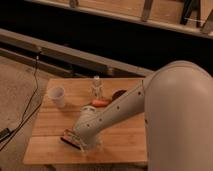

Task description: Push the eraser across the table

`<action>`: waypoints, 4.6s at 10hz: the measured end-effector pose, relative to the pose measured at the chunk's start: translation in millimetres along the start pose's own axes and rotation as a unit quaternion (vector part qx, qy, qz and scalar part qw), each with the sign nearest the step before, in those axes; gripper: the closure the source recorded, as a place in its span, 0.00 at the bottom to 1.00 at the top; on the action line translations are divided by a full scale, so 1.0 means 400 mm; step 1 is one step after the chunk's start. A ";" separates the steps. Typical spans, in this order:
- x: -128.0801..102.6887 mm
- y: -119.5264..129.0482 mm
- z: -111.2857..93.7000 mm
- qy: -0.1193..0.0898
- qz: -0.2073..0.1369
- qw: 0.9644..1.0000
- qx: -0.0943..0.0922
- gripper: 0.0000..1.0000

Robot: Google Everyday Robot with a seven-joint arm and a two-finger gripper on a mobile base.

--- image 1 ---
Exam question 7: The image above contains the clear gripper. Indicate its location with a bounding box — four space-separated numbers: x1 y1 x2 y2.
63 129 100 152

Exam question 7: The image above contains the dark eraser block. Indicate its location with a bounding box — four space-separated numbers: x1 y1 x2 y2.
60 137 81 150

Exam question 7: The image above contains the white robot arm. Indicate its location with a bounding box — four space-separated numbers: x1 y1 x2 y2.
63 61 213 171

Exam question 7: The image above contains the white paper cup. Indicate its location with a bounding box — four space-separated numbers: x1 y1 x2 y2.
47 86 65 108

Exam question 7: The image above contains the orange carrot toy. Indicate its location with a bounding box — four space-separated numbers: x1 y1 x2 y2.
92 99 110 107

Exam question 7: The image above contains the black device on floor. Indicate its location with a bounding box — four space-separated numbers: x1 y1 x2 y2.
0 128 11 141

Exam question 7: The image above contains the dark round bowl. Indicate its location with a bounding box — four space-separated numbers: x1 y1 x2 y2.
112 90 127 101

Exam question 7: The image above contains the black cable left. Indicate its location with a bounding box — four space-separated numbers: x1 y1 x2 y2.
0 55 43 152

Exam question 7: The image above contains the grey metal rail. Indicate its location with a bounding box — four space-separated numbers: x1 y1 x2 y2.
0 28 153 77

